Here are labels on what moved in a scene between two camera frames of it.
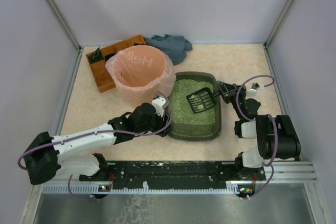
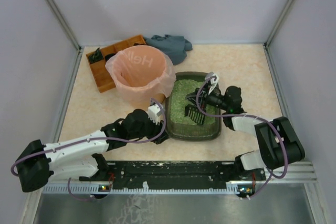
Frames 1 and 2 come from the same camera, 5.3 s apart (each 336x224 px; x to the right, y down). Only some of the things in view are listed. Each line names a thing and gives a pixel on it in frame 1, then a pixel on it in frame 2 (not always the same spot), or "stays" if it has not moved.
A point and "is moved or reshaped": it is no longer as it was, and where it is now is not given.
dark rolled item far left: (96, 55) stays
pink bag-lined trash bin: (139, 71) stays
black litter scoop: (201, 100) is moved or reshaped
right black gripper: (224, 90) → (200, 97)
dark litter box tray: (186, 125) stays
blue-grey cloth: (175, 46) stays
